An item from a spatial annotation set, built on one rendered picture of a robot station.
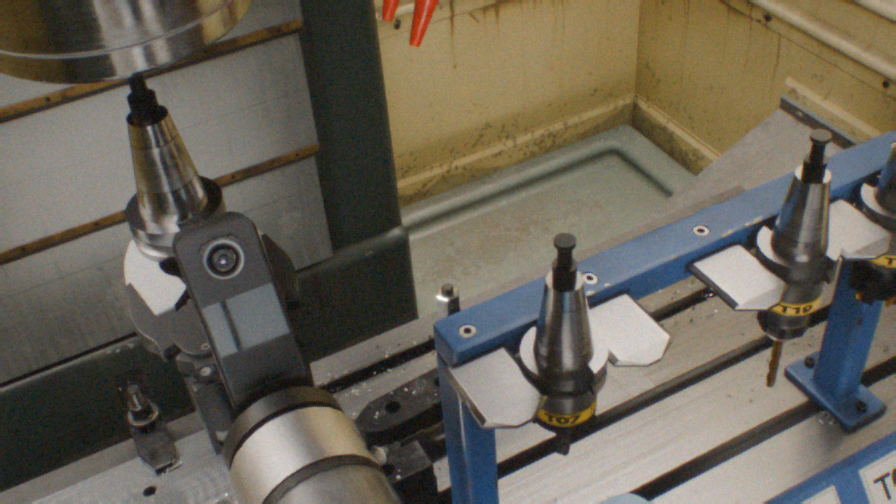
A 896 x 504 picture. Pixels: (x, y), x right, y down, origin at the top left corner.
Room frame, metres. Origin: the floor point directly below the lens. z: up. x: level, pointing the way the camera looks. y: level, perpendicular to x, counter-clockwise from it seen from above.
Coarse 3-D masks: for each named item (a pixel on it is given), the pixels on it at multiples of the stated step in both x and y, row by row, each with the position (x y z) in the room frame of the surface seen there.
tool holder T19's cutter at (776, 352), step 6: (774, 342) 0.59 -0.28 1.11; (780, 342) 0.59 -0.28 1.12; (774, 348) 0.59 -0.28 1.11; (780, 348) 0.59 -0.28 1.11; (774, 354) 0.59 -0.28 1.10; (780, 354) 0.59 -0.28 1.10; (774, 360) 0.59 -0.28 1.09; (774, 366) 0.59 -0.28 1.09; (768, 372) 0.60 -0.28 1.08; (774, 372) 0.59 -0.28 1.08; (768, 378) 0.59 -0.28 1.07; (774, 378) 0.59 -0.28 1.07; (768, 384) 0.59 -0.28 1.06
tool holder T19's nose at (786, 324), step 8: (760, 312) 0.60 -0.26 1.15; (768, 312) 0.59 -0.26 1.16; (760, 320) 0.59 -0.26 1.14; (768, 320) 0.59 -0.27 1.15; (776, 320) 0.58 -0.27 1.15; (784, 320) 0.58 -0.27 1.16; (792, 320) 0.58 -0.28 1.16; (800, 320) 0.58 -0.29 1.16; (808, 320) 0.58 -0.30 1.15; (768, 328) 0.58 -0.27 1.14; (776, 328) 0.58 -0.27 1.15; (784, 328) 0.58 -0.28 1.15; (792, 328) 0.58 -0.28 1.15; (800, 328) 0.58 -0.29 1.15; (776, 336) 0.58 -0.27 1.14; (784, 336) 0.58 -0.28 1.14; (792, 336) 0.58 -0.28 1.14; (800, 336) 0.58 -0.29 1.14
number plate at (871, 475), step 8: (888, 456) 0.58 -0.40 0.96; (872, 464) 0.57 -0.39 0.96; (880, 464) 0.58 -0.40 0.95; (888, 464) 0.58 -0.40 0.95; (864, 472) 0.57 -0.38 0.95; (872, 472) 0.57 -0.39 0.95; (880, 472) 0.57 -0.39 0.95; (888, 472) 0.57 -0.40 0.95; (864, 480) 0.56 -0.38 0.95; (872, 480) 0.56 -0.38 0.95; (880, 480) 0.56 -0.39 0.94; (888, 480) 0.57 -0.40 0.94; (864, 488) 0.56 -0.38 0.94; (872, 488) 0.56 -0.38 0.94; (880, 488) 0.56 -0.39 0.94; (888, 488) 0.56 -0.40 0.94; (872, 496) 0.55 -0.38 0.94; (880, 496) 0.55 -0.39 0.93; (888, 496) 0.56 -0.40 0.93
